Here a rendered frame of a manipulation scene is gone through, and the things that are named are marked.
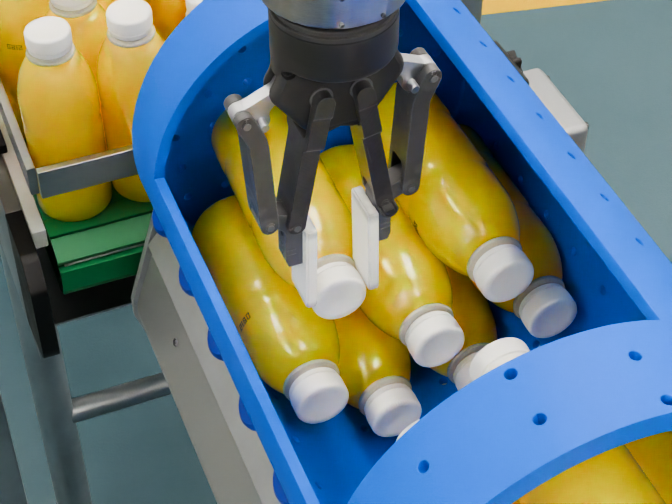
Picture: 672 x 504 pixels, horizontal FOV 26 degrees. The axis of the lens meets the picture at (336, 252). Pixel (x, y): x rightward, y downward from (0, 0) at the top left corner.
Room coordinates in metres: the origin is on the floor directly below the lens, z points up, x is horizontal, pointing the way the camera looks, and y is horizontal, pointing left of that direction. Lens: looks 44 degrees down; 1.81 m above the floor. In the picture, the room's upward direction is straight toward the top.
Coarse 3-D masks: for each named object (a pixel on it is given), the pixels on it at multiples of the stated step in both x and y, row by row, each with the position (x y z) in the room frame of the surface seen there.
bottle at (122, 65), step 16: (112, 48) 1.01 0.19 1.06; (128, 48) 1.00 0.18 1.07; (144, 48) 1.00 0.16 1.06; (112, 64) 1.00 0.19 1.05; (128, 64) 0.99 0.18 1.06; (144, 64) 1.00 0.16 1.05; (112, 80) 0.99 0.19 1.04; (128, 80) 0.99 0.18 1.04; (112, 96) 0.99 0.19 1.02; (128, 96) 0.99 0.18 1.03; (112, 112) 0.99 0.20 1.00; (128, 112) 0.99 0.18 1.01; (112, 128) 0.99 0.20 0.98; (128, 128) 0.99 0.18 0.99; (112, 144) 1.00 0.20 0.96; (128, 144) 0.99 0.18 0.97; (128, 192) 0.99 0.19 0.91; (144, 192) 0.99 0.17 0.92
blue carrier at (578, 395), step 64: (256, 0) 0.84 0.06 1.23; (448, 0) 0.87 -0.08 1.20; (192, 64) 0.81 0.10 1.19; (256, 64) 0.87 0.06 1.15; (448, 64) 0.93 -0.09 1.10; (192, 128) 0.85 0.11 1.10; (512, 128) 0.71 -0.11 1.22; (192, 192) 0.85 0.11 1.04; (576, 192) 0.65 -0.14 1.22; (192, 256) 0.71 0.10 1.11; (576, 256) 0.75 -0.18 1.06; (640, 256) 0.60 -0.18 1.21; (512, 320) 0.75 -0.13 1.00; (576, 320) 0.72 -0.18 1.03; (640, 320) 0.68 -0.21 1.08; (256, 384) 0.59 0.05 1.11; (448, 384) 0.72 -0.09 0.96; (512, 384) 0.49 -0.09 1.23; (576, 384) 0.49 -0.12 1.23; (640, 384) 0.49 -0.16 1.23; (320, 448) 0.64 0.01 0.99; (384, 448) 0.66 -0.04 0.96; (448, 448) 0.47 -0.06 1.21; (512, 448) 0.46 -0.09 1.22; (576, 448) 0.45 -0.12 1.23
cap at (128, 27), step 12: (120, 0) 1.03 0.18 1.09; (132, 0) 1.03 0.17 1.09; (108, 12) 1.02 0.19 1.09; (120, 12) 1.02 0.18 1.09; (132, 12) 1.02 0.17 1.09; (144, 12) 1.02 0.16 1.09; (108, 24) 1.01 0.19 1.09; (120, 24) 1.00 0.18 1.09; (132, 24) 1.00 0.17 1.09; (144, 24) 1.01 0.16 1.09; (120, 36) 1.00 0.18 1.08; (132, 36) 1.00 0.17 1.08; (144, 36) 1.01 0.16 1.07
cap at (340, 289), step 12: (336, 264) 0.69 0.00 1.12; (348, 264) 0.70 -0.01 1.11; (324, 276) 0.68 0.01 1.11; (336, 276) 0.68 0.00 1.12; (348, 276) 0.68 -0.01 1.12; (360, 276) 0.69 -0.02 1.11; (324, 288) 0.67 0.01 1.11; (336, 288) 0.68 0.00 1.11; (348, 288) 0.68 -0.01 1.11; (360, 288) 0.68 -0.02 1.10; (324, 300) 0.67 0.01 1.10; (336, 300) 0.68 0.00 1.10; (348, 300) 0.68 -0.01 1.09; (360, 300) 0.68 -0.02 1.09; (324, 312) 0.67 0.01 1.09; (336, 312) 0.68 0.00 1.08; (348, 312) 0.68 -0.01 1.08
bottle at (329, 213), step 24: (216, 120) 0.84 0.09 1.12; (216, 144) 0.83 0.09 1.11; (240, 168) 0.79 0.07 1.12; (240, 192) 0.77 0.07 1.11; (312, 192) 0.75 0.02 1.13; (336, 192) 0.76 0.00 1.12; (312, 216) 0.73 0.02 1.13; (336, 216) 0.73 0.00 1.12; (264, 240) 0.73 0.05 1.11; (336, 240) 0.71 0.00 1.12
